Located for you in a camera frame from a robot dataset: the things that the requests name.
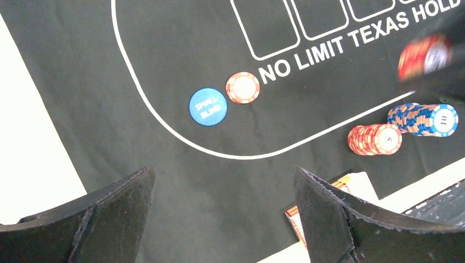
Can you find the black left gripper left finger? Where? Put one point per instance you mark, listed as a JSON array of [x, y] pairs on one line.
[[106, 225]]

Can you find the aluminium mounting rail frame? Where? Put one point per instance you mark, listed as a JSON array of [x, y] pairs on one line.
[[446, 207]]

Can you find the red playing card box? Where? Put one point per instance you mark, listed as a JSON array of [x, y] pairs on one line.
[[356, 184]]

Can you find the blue poker chip stack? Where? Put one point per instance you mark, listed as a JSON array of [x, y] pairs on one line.
[[438, 120]]

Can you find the red chips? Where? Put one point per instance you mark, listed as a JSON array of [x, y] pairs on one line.
[[423, 56], [242, 87]]

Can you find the red poker chip stack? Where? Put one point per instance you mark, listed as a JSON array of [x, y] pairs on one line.
[[375, 139]]

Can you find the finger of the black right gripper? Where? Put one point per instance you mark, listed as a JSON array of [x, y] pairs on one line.
[[446, 83]]

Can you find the black poker table mat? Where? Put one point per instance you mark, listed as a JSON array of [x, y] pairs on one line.
[[116, 78]]

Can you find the blue small blind button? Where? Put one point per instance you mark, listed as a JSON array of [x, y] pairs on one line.
[[208, 107]]

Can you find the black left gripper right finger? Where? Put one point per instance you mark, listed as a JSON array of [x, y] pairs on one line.
[[339, 227]]

